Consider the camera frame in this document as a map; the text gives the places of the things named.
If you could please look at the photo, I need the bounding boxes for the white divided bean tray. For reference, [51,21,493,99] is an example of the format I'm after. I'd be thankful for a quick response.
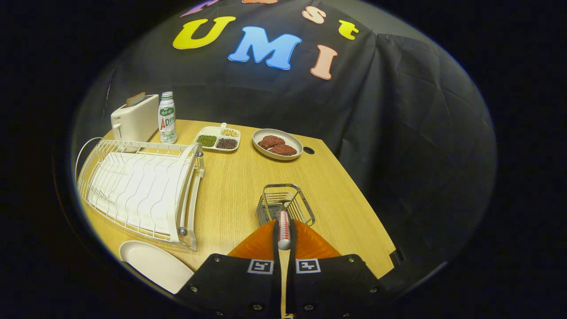
[194,123,241,152]

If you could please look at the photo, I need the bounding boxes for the metal wire basket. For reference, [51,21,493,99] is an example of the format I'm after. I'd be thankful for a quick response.
[256,184,316,227]

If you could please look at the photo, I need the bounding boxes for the white toaster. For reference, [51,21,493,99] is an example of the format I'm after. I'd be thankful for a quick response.
[111,94,160,142]

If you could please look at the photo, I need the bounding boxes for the cream oval meat dish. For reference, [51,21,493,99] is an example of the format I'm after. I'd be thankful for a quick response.
[252,128,304,161]

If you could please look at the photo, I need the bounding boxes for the black backdrop cloth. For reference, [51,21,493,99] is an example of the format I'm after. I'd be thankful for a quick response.
[73,0,497,293]

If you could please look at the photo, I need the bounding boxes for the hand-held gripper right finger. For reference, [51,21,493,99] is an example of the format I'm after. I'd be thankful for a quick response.
[288,219,390,319]

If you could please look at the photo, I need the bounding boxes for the pink striped handle spoon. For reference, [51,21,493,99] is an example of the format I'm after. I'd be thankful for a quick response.
[278,210,291,251]

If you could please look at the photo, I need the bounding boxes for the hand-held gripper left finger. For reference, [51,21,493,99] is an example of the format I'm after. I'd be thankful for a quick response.
[175,219,282,319]

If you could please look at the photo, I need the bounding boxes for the white wire dish rack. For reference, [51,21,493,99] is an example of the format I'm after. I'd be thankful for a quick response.
[74,137,205,252]

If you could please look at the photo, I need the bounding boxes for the cream round plate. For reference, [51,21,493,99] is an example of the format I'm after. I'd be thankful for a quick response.
[119,240,195,295]

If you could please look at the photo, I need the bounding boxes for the white green-label drink bottle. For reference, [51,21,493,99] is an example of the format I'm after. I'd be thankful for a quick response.
[158,92,178,144]

